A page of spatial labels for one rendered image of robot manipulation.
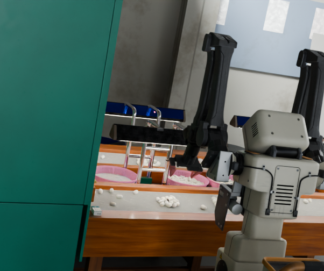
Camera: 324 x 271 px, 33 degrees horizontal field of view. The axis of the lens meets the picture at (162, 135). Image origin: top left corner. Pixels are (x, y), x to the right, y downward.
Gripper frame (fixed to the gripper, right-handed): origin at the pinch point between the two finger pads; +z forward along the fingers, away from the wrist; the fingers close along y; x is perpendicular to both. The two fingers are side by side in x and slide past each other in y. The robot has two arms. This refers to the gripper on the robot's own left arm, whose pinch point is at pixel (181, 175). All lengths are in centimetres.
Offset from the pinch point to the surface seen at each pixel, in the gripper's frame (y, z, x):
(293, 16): -184, 42, -268
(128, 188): 9, 43, -30
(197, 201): -27, 40, -22
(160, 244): 1.5, 34.0, 11.8
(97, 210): 32.9, 21.7, 4.0
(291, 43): -189, 64, -257
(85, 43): 50, -46, -20
